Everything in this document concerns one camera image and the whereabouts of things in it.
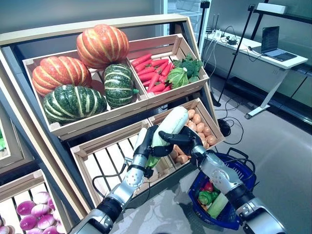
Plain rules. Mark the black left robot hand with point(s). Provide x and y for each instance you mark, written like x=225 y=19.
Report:
x=146 y=143

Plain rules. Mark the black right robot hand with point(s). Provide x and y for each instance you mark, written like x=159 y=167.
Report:
x=190 y=142

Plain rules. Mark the white green napa cabbage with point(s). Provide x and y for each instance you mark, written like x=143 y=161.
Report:
x=173 y=119
x=218 y=206

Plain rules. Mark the blue plastic shopping basket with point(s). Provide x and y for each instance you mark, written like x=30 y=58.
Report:
x=219 y=223

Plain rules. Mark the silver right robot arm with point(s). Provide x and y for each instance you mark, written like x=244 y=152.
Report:
x=219 y=170

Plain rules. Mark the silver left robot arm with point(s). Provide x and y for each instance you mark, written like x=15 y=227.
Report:
x=131 y=178

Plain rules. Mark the tan toy potato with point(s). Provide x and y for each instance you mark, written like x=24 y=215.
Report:
x=207 y=131
x=197 y=118
x=211 y=140
x=191 y=112
x=206 y=145
x=181 y=159

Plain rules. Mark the wooden potato crate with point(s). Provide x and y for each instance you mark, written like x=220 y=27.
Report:
x=209 y=115

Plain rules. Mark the black round floor base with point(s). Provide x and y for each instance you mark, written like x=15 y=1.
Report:
x=224 y=128

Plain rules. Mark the wooden slatted crate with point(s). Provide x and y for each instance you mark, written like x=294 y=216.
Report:
x=104 y=139

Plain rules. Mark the red toy tomato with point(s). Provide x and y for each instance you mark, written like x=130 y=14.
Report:
x=208 y=186

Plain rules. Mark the black tripod stand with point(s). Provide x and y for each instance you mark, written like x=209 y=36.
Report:
x=218 y=103

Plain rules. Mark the wooden carrot crate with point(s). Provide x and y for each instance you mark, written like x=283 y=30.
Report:
x=178 y=91

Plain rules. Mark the wooden pumpkin crate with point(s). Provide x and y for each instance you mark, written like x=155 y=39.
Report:
x=97 y=119

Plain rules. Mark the light green lumpy vegetable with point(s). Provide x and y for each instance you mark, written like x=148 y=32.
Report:
x=206 y=197

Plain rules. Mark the red toy carrot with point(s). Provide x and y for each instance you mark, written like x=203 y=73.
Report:
x=146 y=71
x=157 y=87
x=153 y=82
x=143 y=65
x=167 y=69
x=147 y=77
x=141 y=60
x=159 y=62

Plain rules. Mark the green striped pumpkin with stem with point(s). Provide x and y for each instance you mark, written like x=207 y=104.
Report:
x=119 y=85

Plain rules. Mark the light green cabbage head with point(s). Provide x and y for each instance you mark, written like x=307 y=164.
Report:
x=178 y=78

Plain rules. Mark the dark green leafy bunch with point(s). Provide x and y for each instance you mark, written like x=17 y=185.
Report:
x=191 y=65

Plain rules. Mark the white desk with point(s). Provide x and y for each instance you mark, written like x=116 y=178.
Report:
x=256 y=68

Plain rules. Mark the large orange striped pumpkin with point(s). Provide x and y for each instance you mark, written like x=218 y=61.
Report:
x=102 y=46

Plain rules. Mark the black tabletop gadget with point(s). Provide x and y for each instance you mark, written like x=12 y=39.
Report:
x=232 y=42

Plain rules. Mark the white power adapter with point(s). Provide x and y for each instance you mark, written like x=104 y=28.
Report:
x=218 y=34

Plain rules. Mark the purple white toy onion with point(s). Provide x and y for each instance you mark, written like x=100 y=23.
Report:
x=41 y=197
x=28 y=221
x=40 y=210
x=25 y=207
x=45 y=220
x=51 y=203

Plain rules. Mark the black router with antennas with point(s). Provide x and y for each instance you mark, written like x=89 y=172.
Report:
x=210 y=31

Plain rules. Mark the glass door cooler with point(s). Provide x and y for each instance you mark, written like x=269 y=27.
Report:
x=185 y=17

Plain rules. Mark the wooden pepper crate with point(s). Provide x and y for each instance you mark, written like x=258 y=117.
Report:
x=17 y=158

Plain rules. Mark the wooden display stand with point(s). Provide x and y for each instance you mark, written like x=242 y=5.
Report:
x=14 y=179
x=97 y=23

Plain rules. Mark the grey open laptop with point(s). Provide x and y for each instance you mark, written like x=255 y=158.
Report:
x=270 y=39

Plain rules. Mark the wooden onion crate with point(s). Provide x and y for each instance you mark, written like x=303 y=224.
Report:
x=22 y=186

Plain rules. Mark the green toy bell pepper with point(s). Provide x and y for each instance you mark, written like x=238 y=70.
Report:
x=1 y=141

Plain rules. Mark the white long box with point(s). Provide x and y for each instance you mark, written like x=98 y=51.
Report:
x=271 y=8

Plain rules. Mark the black pole with camera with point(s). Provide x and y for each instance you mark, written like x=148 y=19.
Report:
x=205 y=4

